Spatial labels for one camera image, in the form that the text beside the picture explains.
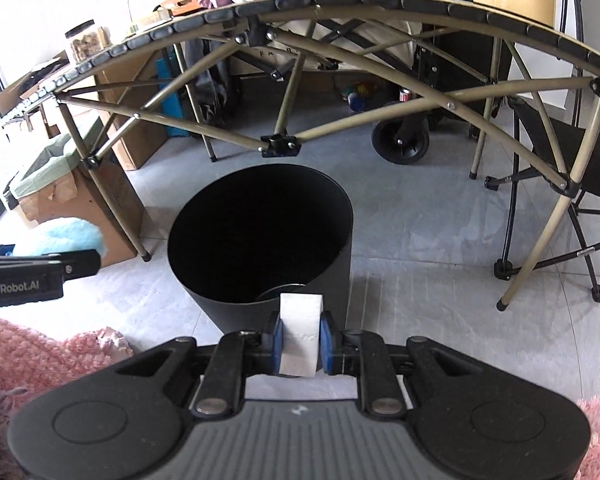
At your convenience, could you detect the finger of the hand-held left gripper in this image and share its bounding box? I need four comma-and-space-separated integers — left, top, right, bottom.
62, 249, 102, 279

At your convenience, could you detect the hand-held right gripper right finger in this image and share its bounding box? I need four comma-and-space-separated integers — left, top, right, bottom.
319, 310, 485, 418

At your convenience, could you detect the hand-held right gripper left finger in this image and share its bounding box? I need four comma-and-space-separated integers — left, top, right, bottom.
115, 312, 286, 420

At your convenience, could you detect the white sponge block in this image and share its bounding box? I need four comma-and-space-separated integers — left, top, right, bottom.
279, 292, 326, 378

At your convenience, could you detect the black round trash bin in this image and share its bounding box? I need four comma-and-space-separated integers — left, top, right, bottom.
167, 164, 354, 336

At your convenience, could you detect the light blue fluffy cloth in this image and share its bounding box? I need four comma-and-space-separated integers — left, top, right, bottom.
12, 217, 108, 258

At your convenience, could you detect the torn cardboard box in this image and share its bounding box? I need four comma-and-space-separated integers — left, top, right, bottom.
2, 135, 146, 266

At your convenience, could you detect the pink shaggy rug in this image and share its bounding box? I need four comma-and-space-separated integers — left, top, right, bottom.
0, 310, 600, 480

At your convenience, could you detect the crumpled pale pink paper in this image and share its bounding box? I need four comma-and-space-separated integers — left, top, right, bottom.
97, 327, 133, 356

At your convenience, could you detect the green plastic bin liner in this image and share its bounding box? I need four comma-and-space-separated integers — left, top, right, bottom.
10, 135, 81, 198

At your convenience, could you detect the plain cardboard box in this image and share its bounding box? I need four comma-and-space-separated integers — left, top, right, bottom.
97, 50, 191, 171

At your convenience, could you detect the blue panel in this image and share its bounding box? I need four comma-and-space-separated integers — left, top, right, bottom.
155, 57, 191, 137

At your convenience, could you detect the olive folding table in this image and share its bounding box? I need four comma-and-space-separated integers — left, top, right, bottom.
0, 0, 600, 311

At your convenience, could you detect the dark grey bag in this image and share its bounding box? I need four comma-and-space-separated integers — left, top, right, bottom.
185, 42, 246, 126

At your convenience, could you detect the clear snack jar black lid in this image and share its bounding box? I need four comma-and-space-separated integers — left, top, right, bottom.
65, 20, 113, 63

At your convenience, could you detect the colourful toy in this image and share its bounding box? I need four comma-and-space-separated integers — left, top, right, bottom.
340, 85, 381, 111

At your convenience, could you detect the black folding chair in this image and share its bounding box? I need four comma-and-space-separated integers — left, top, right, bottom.
485, 95, 600, 303

